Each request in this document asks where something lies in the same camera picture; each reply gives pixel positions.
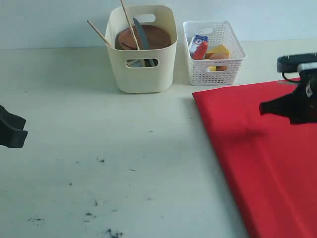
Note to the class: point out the fried chicken nugget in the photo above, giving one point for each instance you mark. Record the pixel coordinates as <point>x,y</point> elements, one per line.
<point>221,68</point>

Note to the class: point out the yellow cheese wedge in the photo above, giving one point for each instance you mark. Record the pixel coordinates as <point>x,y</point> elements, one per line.
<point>220,49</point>

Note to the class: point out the blue white milk carton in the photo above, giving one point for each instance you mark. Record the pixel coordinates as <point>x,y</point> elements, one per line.
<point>196,41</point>

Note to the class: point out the yellow lemon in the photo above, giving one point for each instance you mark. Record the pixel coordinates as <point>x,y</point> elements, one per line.
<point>212,67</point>

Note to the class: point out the short wooden chopstick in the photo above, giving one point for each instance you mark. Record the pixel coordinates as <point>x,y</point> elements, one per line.
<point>100,34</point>

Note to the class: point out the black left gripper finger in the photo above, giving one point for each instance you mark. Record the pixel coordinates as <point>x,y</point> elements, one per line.
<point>9,120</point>

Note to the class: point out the red sausage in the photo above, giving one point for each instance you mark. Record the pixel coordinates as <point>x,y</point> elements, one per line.
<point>200,51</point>

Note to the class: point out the brown egg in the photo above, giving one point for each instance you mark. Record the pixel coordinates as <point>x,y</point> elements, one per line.
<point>218,56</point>

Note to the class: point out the stainless steel cup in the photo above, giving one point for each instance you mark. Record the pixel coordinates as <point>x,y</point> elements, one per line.
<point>135,63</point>

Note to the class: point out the red cloth mat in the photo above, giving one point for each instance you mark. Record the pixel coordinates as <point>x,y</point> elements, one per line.
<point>269,164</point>

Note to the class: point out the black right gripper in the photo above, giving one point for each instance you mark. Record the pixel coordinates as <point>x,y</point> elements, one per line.
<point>305,103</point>

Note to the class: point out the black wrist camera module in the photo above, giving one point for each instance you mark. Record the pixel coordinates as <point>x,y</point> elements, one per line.
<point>289,63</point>

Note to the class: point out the long wooden chopstick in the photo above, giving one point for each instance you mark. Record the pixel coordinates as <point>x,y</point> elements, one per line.
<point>129,23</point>

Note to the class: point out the white lattice plastic basket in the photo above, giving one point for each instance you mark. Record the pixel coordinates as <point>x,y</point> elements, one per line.
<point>219,32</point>

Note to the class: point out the cream plastic bin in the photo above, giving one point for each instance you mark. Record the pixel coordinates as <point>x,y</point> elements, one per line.
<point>142,79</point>

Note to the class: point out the dark wooden spoon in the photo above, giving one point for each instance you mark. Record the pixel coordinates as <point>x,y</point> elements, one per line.
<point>127,46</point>

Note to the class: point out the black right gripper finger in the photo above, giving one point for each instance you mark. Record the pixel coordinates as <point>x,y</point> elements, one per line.
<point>13,138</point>

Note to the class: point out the steel table knife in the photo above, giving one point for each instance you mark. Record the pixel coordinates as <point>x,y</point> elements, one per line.
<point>144,41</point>

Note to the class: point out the brown wooden plate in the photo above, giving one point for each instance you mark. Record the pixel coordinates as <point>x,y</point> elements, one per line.
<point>157,38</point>

